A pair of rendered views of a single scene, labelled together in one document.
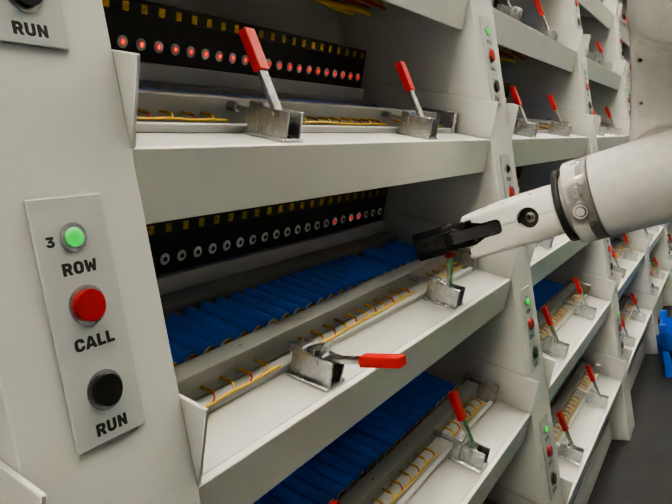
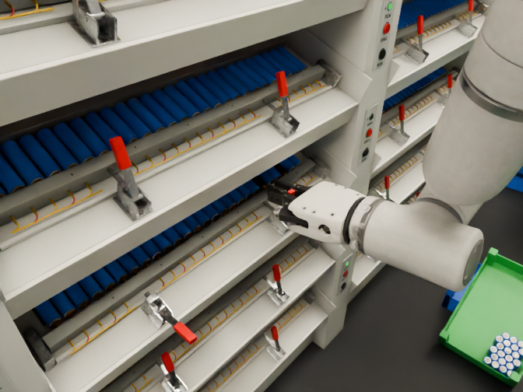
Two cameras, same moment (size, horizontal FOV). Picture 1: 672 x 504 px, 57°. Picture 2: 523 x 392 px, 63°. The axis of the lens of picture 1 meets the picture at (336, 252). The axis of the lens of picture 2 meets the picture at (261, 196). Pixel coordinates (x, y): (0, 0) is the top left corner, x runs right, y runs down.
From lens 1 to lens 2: 0.42 m
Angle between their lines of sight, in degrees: 33
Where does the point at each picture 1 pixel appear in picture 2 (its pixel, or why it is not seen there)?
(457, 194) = not seen: hidden behind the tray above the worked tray
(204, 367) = (84, 322)
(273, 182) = (124, 246)
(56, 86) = not seen: outside the picture
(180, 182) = (46, 289)
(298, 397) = (140, 333)
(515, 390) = (331, 246)
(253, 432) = (103, 365)
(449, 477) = (259, 308)
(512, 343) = not seen: hidden behind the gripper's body
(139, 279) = (15, 355)
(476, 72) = (363, 48)
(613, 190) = (376, 246)
